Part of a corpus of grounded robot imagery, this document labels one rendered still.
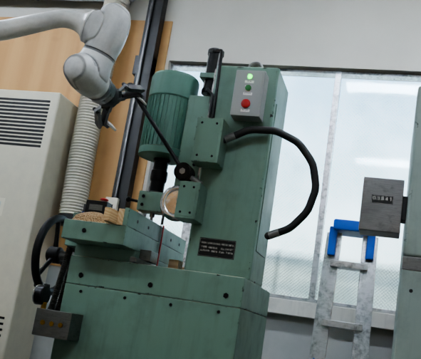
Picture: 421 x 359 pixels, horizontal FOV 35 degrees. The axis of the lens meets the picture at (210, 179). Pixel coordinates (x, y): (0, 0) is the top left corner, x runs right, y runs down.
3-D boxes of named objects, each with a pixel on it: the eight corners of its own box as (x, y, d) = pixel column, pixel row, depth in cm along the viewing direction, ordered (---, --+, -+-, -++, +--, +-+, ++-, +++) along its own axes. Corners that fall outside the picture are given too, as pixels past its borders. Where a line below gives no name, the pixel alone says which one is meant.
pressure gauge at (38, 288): (38, 310, 211) (44, 285, 212) (49, 313, 209) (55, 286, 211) (28, 309, 205) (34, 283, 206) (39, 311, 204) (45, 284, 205)
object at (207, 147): (196, 167, 222) (204, 125, 226) (223, 169, 220) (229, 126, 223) (189, 159, 214) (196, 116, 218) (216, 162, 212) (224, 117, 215)
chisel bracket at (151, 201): (142, 217, 238) (146, 194, 240) (179, 221, 234) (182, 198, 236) (134, 213, 231) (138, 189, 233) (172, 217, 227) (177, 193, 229)
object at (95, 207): (91, 219, 245) (94, 204, 246) (119, 222, 242) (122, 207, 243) (75, 211, 233) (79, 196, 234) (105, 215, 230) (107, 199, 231)
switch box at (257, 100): (233, 120, 223) (240, 76, 227) (262, 122, 220) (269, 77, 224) (229, 114, 217) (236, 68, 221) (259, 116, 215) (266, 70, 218)
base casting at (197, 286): (118, 295, 253) (122, 271, 255) (267, 317, 237) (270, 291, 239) (64, 282, 211) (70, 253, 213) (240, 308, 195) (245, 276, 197)
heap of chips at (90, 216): (80, 224, 216) (82, 213, 217) (120, 229, 212) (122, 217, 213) (67, 219, 208) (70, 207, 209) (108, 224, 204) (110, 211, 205)
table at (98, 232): (109, 261, 265) (112, 246, 267) (182, 271, 257) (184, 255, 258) (33, 233, 209) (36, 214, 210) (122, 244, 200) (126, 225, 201)
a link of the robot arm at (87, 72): (102, 105, 204) (121, 68, 205) (80, 86, 189) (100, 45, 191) (74, 95, 207) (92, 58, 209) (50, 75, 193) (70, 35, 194)
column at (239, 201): (201, 280, 235) (231, 89, 251) (263, 288, 229) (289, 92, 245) (182, 272, 214) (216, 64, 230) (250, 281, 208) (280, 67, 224)
